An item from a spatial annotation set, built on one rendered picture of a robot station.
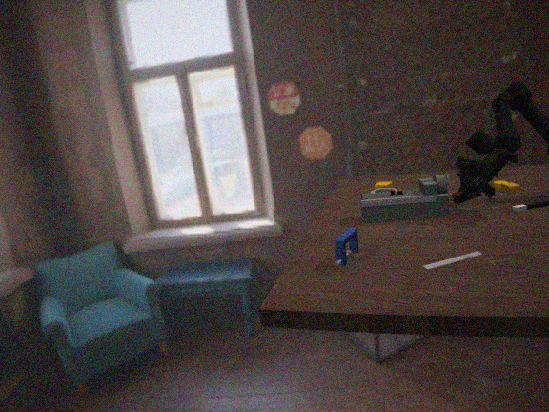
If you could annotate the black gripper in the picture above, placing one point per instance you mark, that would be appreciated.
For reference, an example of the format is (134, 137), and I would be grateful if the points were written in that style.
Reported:
(473, 186)

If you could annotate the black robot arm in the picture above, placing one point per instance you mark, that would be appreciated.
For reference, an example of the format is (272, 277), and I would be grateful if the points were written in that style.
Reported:
(500, 149)

